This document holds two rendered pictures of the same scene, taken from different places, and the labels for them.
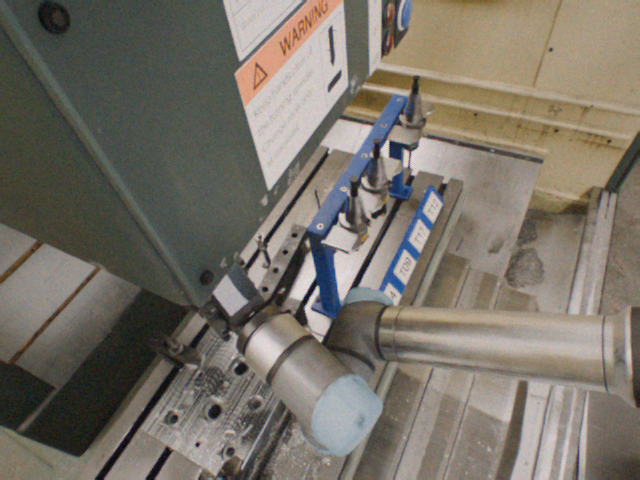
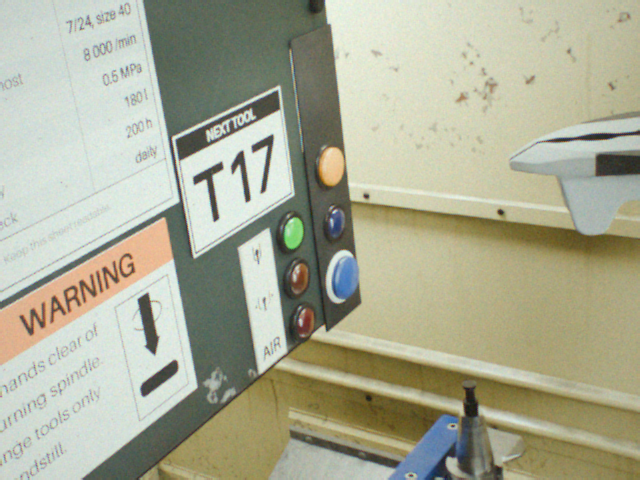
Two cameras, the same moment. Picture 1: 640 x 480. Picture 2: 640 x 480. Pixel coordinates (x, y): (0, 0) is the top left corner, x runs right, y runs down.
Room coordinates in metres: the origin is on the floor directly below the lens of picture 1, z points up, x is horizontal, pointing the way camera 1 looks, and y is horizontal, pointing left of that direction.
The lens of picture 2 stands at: (-0.11, -0.14, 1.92)
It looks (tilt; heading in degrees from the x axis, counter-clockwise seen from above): 24 degrees down; 1
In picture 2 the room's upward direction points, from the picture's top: 7 degrees counter-clockwise
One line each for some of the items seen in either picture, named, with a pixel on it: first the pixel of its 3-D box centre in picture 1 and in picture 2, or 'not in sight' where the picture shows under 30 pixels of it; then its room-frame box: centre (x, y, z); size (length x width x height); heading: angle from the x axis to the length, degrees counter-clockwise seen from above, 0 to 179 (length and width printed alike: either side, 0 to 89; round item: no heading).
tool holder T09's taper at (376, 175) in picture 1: (376, 167); not in sight; (0.64, -0.14, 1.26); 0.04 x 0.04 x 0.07
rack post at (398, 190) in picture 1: (396, 153); not in sight; (0.90, -0.25, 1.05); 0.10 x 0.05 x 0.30; 55
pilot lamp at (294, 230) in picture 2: not in sight; (292, 233); (0.47, -0.12, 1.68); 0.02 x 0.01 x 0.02; 145
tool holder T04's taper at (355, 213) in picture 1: (354, 204); not in sight; (0.55, -0.08, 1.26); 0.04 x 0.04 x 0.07
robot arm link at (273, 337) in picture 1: (279, 345); not in sight; (0.22, 0.07, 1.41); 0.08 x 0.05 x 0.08; 127
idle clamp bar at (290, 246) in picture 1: (282, 267); not in sight; (0.66, 0.11, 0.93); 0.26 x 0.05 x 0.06; 150
